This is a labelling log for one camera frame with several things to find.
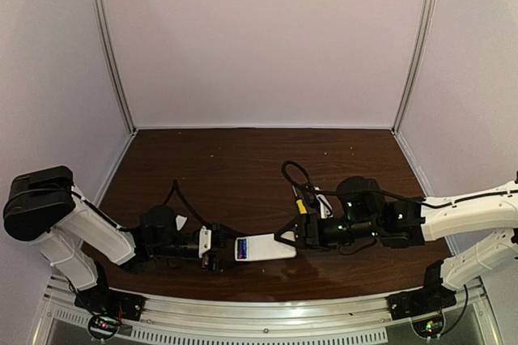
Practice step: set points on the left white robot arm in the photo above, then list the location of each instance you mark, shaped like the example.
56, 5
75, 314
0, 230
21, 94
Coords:
48, 211

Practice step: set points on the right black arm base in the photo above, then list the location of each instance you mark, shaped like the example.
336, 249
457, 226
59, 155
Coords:
425, 309

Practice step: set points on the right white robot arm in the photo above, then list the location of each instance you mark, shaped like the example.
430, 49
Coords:
399, 222

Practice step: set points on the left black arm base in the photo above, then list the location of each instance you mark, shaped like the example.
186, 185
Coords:
108, 310

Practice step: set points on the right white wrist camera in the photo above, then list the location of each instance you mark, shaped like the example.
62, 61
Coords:
325, 209

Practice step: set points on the left aluminium frame post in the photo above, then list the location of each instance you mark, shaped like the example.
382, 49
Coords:
112, 67

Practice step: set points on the battery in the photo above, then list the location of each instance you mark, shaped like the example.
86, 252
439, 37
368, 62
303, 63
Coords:
241, 249

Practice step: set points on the yellow handled screwdriver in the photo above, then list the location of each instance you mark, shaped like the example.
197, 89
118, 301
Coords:
299, 200

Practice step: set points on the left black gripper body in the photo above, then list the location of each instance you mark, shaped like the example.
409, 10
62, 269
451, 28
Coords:
216, 248

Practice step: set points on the aluminium frame post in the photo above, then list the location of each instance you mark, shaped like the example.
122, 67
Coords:
112, 67
424, 26

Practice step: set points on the front aluminium rail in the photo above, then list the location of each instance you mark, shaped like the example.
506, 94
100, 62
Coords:
359, 320

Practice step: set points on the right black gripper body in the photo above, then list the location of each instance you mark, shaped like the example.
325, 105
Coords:
307, 232

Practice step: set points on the right aluminium frame post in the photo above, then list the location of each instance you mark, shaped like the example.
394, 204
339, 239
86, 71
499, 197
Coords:
424, 26

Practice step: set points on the white remote control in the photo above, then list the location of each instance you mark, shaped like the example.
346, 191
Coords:
266, 248

